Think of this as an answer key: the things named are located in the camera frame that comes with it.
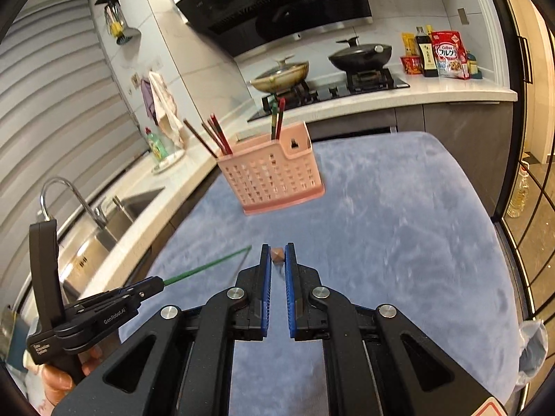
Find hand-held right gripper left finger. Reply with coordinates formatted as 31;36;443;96
53;244;273;416

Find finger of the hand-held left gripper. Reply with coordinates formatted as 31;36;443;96
75;276;167;315
53;296;147;350

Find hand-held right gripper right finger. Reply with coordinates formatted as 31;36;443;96
284;243;499;416

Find pink perforated utensil basket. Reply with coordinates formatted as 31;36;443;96
217;122;325;216

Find bright red chopstick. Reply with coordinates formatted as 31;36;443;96
211;113;232;155
276;98;287;140

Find dark red chopstick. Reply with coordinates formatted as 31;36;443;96
200;122;224;157
209;117;228;156

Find person's left hand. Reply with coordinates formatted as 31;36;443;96
42;348;103;405

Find chrome soap dispenser pump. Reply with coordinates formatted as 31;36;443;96
112;195;131;222

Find chrome kitchen faucet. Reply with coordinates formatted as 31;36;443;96
37;177;109;230

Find stainless steel sink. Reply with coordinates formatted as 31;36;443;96
56;186;165;265

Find white plate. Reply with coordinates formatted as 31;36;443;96
153;149;186;175

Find green dish soap bottle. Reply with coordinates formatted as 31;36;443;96
145;127;170;160

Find white window blinds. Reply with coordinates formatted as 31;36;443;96
0;0;148;313

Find white hanging cloth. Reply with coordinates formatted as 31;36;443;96
148;70;185;148

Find purple hanging cloth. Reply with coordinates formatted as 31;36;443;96
139;77;157;126

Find beige cooking pot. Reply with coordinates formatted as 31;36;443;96
249;55;310;94

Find black gas stove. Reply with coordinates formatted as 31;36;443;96
247;67;410;123

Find black framed glass door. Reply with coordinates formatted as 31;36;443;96
490;0;555;404

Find dark kitchen base cabinets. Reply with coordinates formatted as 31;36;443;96
308;102;514;217

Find black wok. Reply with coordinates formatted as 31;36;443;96
327;37;393;72

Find speckled stone kitchen counter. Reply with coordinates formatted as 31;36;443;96
56;76;519;300

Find red bordered white card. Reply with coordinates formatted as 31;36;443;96
470;396;508;416

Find clear cooking oil bottle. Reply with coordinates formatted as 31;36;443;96
506;160;532;218

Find clear plastic bag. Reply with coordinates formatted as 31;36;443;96
518;320;549;386

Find dark soy sauce bottle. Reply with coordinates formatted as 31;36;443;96
414;26;439;78

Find yellow snack packet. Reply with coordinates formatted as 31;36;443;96
401;32;419;58

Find red and white cereal bag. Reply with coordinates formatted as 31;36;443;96
430;31;471;79

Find black range hood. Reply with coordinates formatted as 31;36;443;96
158;0;374;58

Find wall rack with utensils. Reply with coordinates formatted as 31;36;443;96
94;0;142;45

